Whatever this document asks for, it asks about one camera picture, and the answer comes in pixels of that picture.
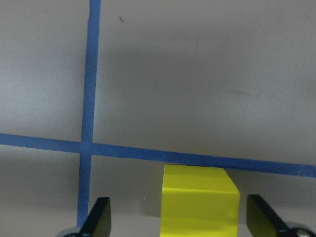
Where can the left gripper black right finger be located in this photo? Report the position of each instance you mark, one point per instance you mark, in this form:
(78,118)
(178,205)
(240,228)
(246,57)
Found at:
(261,219)

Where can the yellow cube block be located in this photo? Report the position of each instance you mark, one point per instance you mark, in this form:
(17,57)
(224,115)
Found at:
(198,202)

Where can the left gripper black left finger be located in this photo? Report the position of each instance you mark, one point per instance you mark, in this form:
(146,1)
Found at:
(98,223)

